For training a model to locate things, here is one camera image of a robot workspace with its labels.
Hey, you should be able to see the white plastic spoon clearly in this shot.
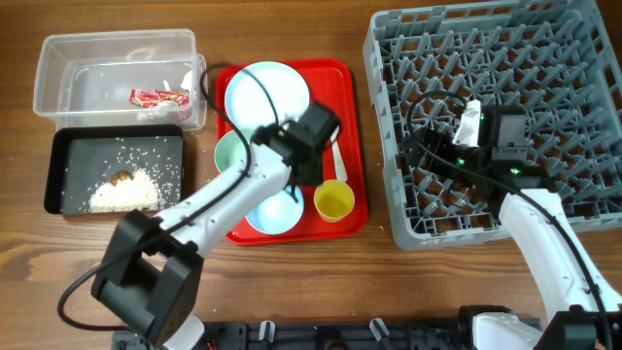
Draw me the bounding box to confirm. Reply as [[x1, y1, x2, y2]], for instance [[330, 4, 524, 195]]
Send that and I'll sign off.
[[331, 130, 348, 182]]

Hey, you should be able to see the yellow cup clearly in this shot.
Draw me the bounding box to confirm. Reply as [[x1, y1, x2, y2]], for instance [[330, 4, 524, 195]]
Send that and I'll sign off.
[[313, 180, 356, 223]]

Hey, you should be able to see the red snack wrapper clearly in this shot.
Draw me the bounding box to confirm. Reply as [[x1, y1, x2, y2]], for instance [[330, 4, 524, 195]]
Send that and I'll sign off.
[[129, 89, 190, 108]]

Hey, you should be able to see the brown food scrap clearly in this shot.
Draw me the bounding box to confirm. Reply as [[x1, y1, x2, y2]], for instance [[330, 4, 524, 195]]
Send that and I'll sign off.
[[110, 170, 134, 187]]

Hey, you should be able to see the clear plastic bin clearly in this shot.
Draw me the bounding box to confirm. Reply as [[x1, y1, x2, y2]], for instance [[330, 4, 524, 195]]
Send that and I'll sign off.
[[33, 29, 207, 131]]

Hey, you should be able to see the light blue bowl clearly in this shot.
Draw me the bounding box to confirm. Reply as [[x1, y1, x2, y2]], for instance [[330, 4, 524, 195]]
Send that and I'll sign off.
[[246, 186, 304, 235]]

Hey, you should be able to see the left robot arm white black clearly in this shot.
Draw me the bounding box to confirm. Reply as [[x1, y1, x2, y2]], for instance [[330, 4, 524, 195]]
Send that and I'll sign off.
[[91, 122, 332, 349]]

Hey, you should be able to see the grey dishwasher rack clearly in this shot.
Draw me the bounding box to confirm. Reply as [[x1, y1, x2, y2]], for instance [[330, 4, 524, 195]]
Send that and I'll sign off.
[[363, 1, 621, 250]]

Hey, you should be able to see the white rice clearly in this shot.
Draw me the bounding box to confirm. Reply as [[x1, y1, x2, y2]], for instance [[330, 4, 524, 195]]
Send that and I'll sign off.
[[88, 169, 165, 213]]

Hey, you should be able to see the red serving tray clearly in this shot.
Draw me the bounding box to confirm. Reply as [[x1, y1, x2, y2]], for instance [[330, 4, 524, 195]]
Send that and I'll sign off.
[[226, 58, 368, 245]]

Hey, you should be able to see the light blue plate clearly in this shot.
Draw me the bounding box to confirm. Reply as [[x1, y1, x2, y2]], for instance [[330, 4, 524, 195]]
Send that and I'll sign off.
[[225, 61, 310, 129]]

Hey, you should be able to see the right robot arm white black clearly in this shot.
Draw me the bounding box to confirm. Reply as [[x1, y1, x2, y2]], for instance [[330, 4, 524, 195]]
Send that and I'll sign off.
[[402, 106, 621, 349]]

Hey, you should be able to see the black tray bin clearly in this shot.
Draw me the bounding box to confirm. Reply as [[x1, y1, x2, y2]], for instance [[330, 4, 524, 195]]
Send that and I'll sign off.
[[44, 124, 185, 216]]

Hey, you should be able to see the green bowl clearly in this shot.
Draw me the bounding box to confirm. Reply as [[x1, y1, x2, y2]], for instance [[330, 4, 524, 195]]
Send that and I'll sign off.
[[214, 130, 246, 173]]

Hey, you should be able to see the white tissue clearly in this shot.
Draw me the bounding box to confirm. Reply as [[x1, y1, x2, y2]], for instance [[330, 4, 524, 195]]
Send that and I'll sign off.
[[180, 71, 193, 90]]

